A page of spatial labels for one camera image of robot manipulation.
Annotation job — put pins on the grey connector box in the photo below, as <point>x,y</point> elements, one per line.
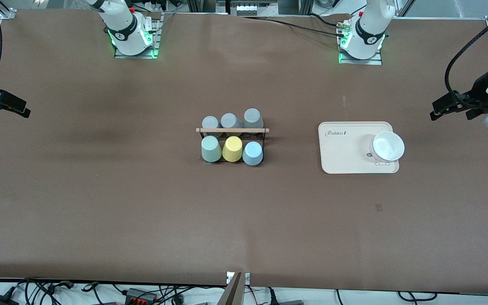
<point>247,9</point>

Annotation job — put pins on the black power adapter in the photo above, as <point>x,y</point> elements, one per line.
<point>1,300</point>

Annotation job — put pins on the wooden camera post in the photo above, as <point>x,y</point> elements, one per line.
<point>232,292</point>

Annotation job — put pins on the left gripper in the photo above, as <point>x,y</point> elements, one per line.
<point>478,88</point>

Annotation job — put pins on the grey cup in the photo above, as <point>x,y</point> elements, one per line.
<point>229,120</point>
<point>210,122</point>
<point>253,116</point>

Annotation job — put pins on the yellow cup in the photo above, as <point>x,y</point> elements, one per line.
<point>232,150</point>

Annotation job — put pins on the white bowl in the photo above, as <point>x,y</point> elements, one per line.
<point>387,146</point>

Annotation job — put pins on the beige plastic tray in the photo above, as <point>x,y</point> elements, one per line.
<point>341,152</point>

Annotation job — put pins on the black power strip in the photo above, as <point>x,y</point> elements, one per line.
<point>141,295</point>

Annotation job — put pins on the pale blue cup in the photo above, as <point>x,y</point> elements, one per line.
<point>252,154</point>

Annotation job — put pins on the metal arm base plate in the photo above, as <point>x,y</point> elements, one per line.
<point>153,42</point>
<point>375,61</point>

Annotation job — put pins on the pale green cup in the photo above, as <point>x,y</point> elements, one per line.
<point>211,149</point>

